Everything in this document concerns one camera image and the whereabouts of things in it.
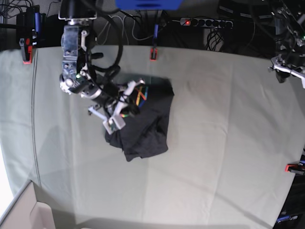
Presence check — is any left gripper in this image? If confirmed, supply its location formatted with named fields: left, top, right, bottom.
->
left=274, top=31, right=305, bottom=69

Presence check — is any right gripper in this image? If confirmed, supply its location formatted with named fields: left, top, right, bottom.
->
left=59, top=74, right=119, bottom=106

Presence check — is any black t-shirt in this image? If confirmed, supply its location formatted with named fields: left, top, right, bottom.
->
left=105, top=77, right=174, bottom=162

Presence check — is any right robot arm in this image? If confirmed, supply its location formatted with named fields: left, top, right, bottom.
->
left=58, top=0, right=125, bottom=106

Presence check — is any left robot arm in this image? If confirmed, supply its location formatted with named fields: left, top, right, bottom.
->
left=269, top=0, right=305, bottom=69

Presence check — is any red black clamp middle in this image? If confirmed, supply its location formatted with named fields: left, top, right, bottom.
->
left=150, top=47, right=158, bottom=61

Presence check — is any red black clamp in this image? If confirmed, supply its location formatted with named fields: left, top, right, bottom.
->
left=19, top=38, right=32, bottom=64
left=150, top=47, right=158, bottom=61
left=285, top=164, right=305, bottom=176

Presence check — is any red black clamp left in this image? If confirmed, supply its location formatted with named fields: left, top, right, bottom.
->
left=19, top=38, right=32, bottom=64

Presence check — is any blue plastic box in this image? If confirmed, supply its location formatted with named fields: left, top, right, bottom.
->
left=115, top=0, right=182, bottom=10

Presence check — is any light green table cloth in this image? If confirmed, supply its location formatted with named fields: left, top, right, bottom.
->
left=0, top=46, right=305, bottom=229

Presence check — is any black power strip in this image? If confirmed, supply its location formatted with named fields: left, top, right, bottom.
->
left=180, top=18, right=234, bottom=30

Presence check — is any red black clamp right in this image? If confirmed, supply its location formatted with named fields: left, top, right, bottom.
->
left=285, top=164, right=305, bottom=176

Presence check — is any white cable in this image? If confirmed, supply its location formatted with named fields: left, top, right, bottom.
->
left=96, top=15, right=155, bottom=45

